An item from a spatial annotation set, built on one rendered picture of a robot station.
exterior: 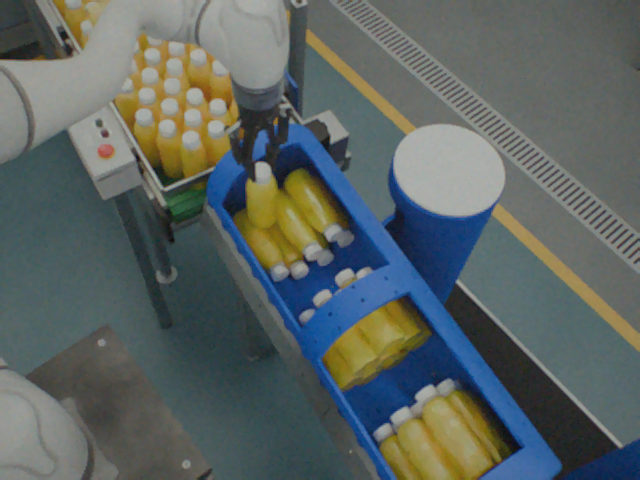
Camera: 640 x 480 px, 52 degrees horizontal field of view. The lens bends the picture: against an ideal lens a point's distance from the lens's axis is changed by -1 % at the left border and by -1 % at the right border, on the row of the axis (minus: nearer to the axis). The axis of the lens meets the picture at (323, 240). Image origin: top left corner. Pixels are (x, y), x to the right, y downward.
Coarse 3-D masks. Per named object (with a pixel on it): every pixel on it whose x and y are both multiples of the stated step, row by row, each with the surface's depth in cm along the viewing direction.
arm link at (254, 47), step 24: (216, 0) 101; (240, 0) 96; (264, 0) 96; (216, 24) 100; (240, 24) 96; (264, 24) 96; (216, 48) 103; (240, 48) 99; (264, 48) 99; (288, 48) 105; (240, 72) 104; (264, 72) 103
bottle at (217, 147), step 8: (208, 136) 162; (224, 136) 163; (208, 144) 163; (216, 144) 162; (224, 144) 163; (208, 152) 166; (216, 152) 164; (224, 152) 165; (208, 160) 169; (216, 160) 167
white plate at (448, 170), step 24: (408, 144) 167; (432, 144) 167; (456, 144) 168; (480, 144) 168; (408, 168) 163; (432, 168) 164; (456, 168) 164; (480, 168) 164; (408, 192) 160; (432, 192) 160; (456, 192) 160; (480, 192) 161; (456, 216) 158
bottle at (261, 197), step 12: (252, 192) 137; (264, 192) 136; (276, 192) 140; (252, 204) 140; (264, 204) 139; (276, 204) 144; (252, 216) 144; (264, 216) 143; (276, 216) 148; (264, 228) 148
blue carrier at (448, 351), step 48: (288, 144) 140; (240, 192) 155; (336, 192) 137; (240, 240) 141; (336, 240) 157; (384, 240) 133; (288, 288) 151; (336, 288) 154; (384, 288) 124; (336, 336) 123; (432, 336) 142; (384, 384) 144; (432, 384) 142; (480, 384) 118; (528, 432) 116
